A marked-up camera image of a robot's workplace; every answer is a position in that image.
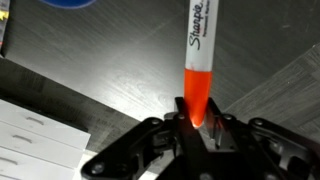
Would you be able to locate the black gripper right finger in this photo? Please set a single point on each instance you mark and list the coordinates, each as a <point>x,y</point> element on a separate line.
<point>270,151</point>

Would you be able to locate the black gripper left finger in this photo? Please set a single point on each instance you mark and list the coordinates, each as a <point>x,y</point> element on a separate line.
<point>130,156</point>

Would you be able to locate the orange white Sharpie marker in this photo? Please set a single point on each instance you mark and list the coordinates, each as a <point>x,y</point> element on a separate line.
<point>200,47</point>

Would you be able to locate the blue plastic cup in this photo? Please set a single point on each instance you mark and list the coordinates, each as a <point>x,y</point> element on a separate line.
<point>68,4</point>

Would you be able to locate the white drawer cabinet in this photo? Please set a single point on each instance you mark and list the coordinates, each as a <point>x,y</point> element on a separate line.
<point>36,147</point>

